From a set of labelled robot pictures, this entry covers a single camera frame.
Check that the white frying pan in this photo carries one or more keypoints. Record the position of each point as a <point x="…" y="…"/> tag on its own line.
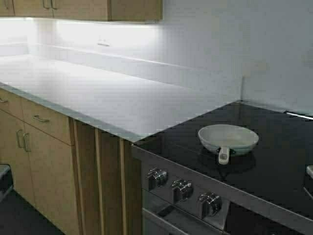
<point x="226" y="141"/>

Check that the robot base corner right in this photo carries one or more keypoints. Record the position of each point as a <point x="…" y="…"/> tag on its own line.
<point x="309" y="170"/>

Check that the robot base corner left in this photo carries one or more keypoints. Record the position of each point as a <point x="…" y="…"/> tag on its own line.
<point x="6" y="180"/>

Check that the chrome stove knob left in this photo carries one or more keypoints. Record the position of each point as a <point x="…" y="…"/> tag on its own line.
<point x="156" y="178"/>

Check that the chrome stove knob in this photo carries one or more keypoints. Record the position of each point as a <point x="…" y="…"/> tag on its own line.
<point x="209" y="204"/>
<point x="181" y="190"/>
<point x="156" y="178"/>

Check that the chrome stove knob middle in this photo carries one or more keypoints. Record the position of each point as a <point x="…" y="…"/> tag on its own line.
<point x="181" y="190"/>

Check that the wooden lower cabinets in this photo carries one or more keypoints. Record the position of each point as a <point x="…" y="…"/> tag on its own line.
<point x="82" y="179"/>

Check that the wooden cabinets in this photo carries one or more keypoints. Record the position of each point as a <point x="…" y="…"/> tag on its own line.
<point x="82" y="179"/>
<point x="87" y="10"/>

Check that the chrome stove knob right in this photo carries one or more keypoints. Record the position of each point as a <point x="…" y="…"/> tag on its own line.
<point x="209" y="204"/>

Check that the wooden upper cabinets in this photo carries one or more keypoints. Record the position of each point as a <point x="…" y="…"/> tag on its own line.
<point x="87" y="10"/>

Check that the black glass stove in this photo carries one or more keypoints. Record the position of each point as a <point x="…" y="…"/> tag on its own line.
<point x="265" y="192"/>

